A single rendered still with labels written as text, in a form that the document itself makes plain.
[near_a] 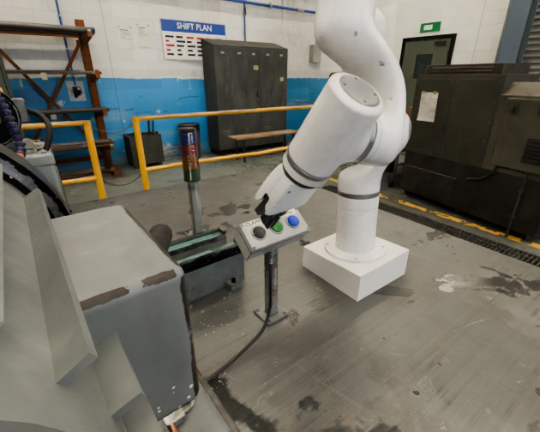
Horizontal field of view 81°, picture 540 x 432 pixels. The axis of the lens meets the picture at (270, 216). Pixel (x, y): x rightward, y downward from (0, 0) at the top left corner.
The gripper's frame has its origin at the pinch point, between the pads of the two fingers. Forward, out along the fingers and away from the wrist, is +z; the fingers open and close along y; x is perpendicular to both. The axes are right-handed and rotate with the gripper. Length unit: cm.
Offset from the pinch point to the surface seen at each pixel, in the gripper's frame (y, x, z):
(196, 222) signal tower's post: -9, -31, 56
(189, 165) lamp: -9, -45, 37
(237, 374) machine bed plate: 12.1, 23.0, 22.3
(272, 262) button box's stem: -3.3, 5.7, 13.0
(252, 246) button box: 3.0, 2.4, 6.6
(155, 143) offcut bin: -135, -340, 355
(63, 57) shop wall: -37, -457, 286
